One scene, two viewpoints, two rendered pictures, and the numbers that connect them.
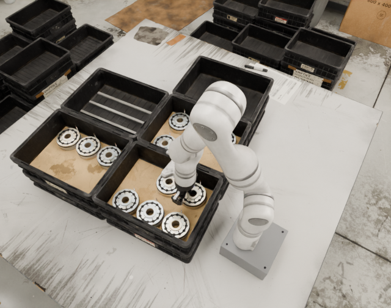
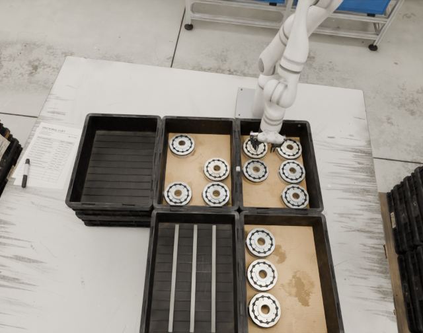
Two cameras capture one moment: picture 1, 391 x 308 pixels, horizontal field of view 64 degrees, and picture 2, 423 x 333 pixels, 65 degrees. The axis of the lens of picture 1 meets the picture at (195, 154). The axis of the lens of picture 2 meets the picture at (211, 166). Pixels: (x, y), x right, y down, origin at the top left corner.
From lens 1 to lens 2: 1.22 m
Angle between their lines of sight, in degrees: 54
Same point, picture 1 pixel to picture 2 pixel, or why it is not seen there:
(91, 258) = (338, 224)
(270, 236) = (249, 95)
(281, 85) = (51, 139)
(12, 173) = not seen: outside the picture
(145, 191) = (272, 190)
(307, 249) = (234, 84)
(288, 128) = not seen: hidden behind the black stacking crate
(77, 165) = (286, 275)
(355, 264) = not seen: hidden behind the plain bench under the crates
